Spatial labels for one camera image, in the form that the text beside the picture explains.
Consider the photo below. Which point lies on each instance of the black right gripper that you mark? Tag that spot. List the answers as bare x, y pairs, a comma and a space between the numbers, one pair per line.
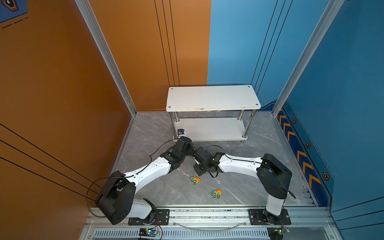
199, 173

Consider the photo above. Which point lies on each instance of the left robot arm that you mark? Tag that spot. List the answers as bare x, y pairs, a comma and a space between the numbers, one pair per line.
117, 199

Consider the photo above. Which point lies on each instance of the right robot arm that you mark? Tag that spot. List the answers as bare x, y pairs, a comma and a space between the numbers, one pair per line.
273, 175

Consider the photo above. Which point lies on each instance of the white two-tier shelf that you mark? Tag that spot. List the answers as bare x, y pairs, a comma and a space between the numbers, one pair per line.
241, 98

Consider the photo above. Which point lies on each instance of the orange green toy car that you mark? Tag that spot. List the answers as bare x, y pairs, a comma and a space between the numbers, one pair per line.
195, 180

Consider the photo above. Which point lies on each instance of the green orange toy truck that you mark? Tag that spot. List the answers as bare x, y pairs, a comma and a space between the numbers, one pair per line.
217, 194

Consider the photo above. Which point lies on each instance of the left circuit board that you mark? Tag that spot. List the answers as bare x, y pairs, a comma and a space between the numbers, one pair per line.
148, 234

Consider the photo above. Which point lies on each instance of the circuit board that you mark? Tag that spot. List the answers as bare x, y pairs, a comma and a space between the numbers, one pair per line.
148, 234
277, 233

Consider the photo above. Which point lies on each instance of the right circuit board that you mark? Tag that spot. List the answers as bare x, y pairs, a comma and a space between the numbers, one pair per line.
277, 233

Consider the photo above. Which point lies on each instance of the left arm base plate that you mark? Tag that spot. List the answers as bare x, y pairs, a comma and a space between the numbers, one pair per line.
159, 216

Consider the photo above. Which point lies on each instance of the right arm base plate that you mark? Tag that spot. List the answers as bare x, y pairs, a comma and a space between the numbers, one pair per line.
263, 217

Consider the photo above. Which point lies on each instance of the left aluminium corner post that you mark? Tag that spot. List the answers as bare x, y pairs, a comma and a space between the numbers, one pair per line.
101, 42

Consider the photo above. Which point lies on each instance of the aluminium corner post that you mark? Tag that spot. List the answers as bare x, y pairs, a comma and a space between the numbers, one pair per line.
316, 37
101, 42

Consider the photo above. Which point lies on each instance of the right aluminium corner post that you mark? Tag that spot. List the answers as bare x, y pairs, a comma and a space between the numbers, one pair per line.
316, 37

